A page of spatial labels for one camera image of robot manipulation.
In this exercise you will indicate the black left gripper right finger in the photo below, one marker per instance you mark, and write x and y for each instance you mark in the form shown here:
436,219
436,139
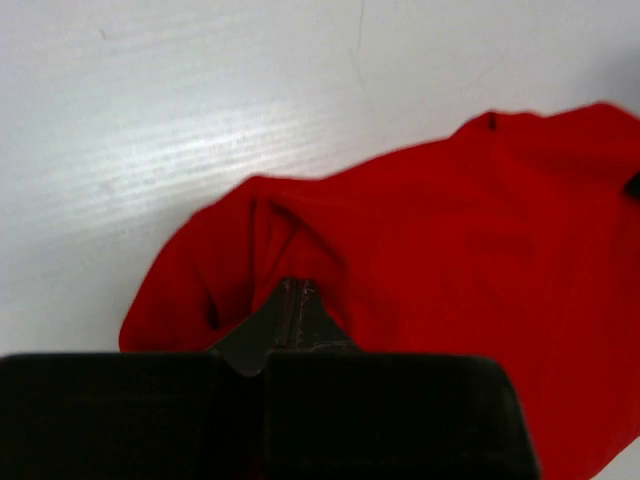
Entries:
334,411

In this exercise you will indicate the red t-shirt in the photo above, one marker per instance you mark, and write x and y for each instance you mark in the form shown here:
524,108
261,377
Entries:
515,238

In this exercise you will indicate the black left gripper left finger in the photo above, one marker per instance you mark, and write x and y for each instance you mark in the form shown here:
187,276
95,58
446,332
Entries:
189,415

